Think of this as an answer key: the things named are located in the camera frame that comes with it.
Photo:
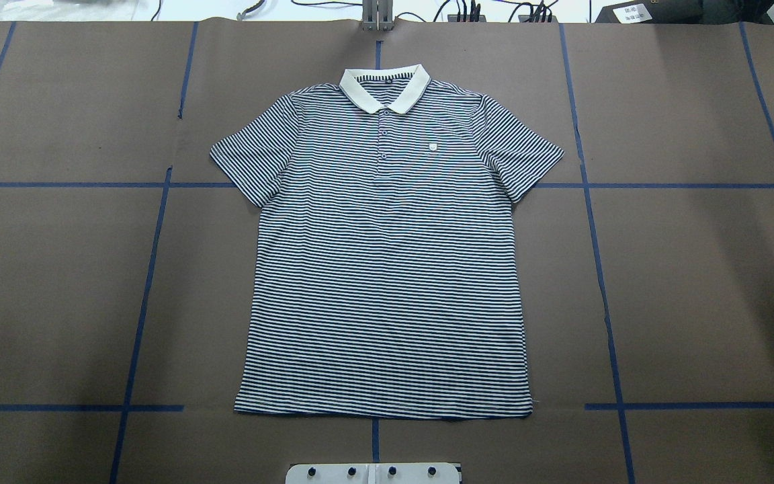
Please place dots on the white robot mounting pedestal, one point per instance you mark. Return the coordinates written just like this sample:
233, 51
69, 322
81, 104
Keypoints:
376, 472

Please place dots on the aluminium camera post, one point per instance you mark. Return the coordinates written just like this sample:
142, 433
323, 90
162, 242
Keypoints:
377, 15

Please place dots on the navy white striped polo shirt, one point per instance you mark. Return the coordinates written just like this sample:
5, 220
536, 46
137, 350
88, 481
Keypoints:
386, 278

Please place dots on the black box with label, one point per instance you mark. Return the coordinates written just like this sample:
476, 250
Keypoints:
651, 12

